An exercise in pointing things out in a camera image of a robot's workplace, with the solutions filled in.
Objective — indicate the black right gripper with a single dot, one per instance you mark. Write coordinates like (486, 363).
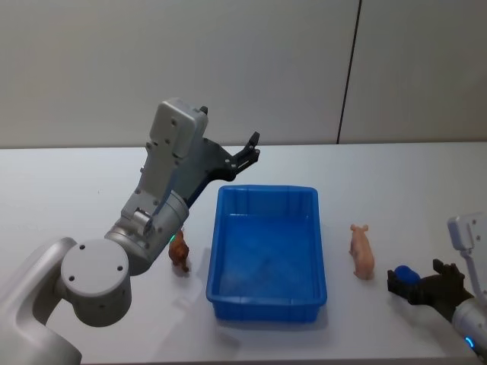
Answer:
(441, 294)

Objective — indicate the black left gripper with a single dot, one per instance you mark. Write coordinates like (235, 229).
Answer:
(205, 163)

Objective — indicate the small blue toy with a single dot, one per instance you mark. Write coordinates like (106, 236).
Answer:
(406, 273)

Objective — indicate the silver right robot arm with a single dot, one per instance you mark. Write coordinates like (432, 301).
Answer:
(470, 243)

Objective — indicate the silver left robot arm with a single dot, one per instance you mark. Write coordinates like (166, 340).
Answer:
(95, 273)

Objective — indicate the pink toy pig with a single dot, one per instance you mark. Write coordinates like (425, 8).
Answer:
(361, 252)

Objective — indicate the blue plastic bin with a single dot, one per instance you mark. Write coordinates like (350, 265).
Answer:
(267, 254)

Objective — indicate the brown toy animal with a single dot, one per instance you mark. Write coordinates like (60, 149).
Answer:
(179, 251)

